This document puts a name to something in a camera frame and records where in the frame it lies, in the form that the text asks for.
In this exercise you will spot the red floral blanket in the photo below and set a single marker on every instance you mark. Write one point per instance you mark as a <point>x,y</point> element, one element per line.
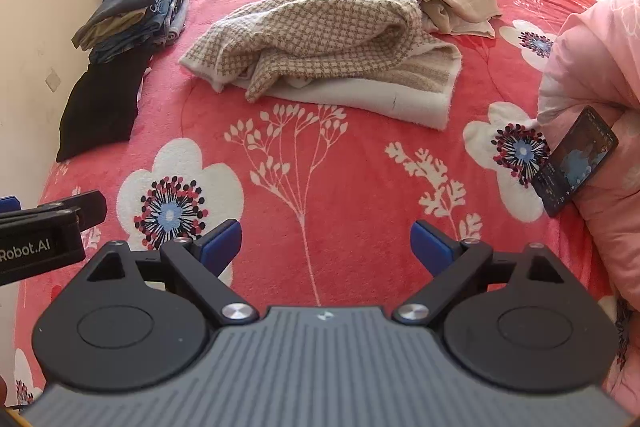
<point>320,187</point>

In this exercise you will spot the stack of folded clothes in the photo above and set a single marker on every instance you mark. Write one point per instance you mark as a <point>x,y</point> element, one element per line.
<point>165,17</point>

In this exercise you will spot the khaki folded garment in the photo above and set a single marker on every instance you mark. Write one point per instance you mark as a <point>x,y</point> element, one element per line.
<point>110,27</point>

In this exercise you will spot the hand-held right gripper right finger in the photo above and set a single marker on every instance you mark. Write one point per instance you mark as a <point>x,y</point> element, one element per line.
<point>427,244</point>

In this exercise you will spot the pink quilt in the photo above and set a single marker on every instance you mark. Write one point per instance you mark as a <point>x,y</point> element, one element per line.
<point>600,72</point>

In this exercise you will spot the beige houndstooth knit sweater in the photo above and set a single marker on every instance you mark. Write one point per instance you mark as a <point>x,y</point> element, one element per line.
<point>320,27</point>

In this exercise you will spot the white garment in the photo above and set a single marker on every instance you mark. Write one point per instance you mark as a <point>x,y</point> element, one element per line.
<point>465,27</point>

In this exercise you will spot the white wall socket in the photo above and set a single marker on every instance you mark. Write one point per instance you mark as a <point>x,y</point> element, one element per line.
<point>52,79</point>

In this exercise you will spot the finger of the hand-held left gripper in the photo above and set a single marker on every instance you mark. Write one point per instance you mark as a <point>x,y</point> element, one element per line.
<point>60,209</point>
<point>9,204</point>

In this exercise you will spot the black folded garment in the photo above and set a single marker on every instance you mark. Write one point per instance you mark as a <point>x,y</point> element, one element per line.
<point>100,107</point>

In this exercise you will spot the black smartphone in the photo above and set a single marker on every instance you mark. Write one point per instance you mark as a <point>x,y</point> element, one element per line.
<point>575,162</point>

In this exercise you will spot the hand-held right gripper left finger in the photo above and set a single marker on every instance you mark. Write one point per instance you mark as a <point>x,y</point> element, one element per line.
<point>222,244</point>

